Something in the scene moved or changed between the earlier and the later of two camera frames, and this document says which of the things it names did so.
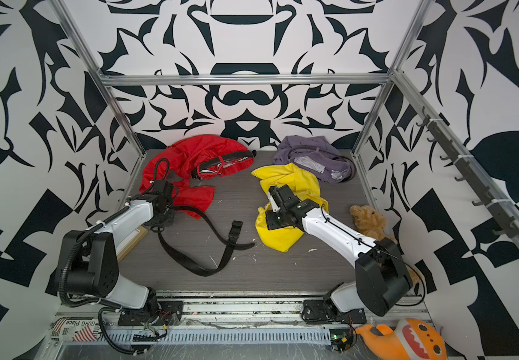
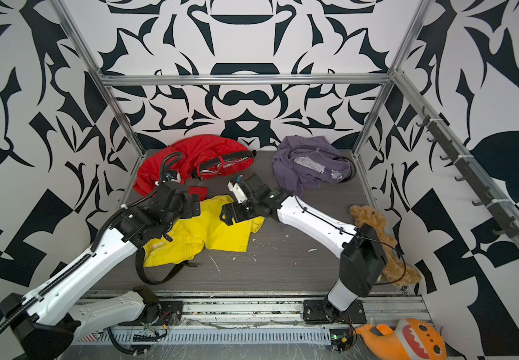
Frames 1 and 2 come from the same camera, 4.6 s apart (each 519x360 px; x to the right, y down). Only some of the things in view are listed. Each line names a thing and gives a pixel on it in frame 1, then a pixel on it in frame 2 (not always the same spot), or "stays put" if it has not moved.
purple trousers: x=316 y=153 stays put
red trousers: x=202 y=157 stays put
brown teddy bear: x=373 y=223 stays put
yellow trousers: x=303 y=184 -> x=189 y=237
